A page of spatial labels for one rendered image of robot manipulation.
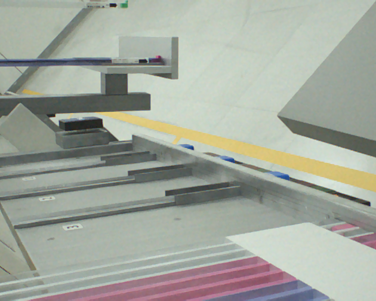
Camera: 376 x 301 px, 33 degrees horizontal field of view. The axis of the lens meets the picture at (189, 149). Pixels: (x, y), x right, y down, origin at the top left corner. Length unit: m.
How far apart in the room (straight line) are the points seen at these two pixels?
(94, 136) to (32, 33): 7.50
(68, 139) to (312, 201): 0.43
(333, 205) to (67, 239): 0.18
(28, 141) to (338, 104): 0.53
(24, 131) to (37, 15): 7.26
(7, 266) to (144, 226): 1.19
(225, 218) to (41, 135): 0.66
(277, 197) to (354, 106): 0.31
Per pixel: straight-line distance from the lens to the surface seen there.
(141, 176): 0.63
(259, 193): 0.52
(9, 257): 1.64
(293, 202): 0.47
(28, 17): 8.31
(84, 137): 0.82
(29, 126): 1.09
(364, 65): 0.84
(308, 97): 0.88
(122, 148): 0.83
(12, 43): 8.27
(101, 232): 0.47
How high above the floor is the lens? 0.97
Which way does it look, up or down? 21 degrees down
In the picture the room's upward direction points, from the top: 46 degrees counter-clockwise
